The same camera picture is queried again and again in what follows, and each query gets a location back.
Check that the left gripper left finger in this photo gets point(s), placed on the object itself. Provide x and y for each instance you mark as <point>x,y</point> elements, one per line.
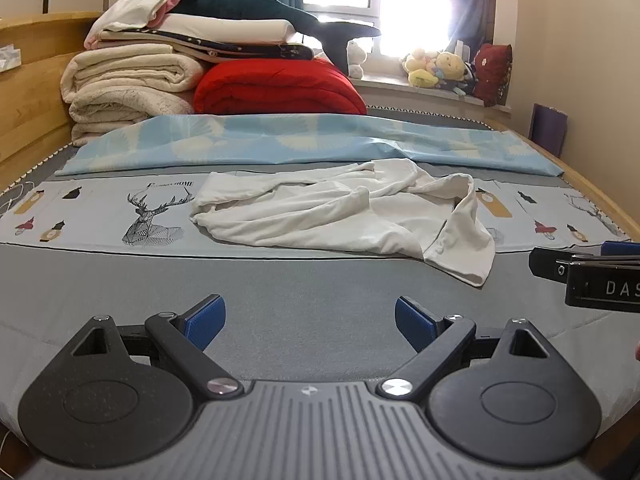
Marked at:
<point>181,340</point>

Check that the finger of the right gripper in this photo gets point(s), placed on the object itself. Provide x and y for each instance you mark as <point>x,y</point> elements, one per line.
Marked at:
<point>553,264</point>

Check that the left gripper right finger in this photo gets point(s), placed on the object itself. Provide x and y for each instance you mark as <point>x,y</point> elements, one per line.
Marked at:
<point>440,343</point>

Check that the white t-shirt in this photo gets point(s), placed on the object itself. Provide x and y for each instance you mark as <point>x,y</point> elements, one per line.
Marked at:
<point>382,207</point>

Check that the purple box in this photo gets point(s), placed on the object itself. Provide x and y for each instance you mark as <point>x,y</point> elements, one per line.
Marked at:
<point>548,128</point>

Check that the deer print grey bedsheet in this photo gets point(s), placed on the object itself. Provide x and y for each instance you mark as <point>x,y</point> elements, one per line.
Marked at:
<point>152,215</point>

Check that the light blue patterned sheet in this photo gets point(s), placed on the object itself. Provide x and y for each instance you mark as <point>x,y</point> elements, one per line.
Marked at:
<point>283,139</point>

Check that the dark red cushion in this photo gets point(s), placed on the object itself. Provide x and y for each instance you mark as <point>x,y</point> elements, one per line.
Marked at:
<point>493,65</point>

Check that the yellow plush toy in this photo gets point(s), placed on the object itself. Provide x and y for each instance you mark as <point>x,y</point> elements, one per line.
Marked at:
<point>438,70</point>

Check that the wooden headboard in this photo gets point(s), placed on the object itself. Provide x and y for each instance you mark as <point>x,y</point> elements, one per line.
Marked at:
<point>34,118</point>

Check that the cream folded blanket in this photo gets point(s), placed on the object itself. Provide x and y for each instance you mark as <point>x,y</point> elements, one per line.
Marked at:
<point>116,87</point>

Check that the red folded quilt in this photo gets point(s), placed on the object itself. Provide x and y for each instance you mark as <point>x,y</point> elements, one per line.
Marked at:
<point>276,87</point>

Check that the dark patterned folded blanket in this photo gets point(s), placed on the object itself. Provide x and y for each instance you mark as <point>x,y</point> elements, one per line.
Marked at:
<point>209,51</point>

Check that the white pillow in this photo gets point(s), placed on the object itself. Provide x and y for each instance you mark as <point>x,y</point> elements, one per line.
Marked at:
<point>228,31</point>

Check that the white pink folded cloth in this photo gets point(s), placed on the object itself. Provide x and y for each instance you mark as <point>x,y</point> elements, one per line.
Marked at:
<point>128,14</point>

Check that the dark teal whale plush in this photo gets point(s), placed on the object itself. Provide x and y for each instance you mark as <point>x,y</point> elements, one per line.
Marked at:
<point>334,36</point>

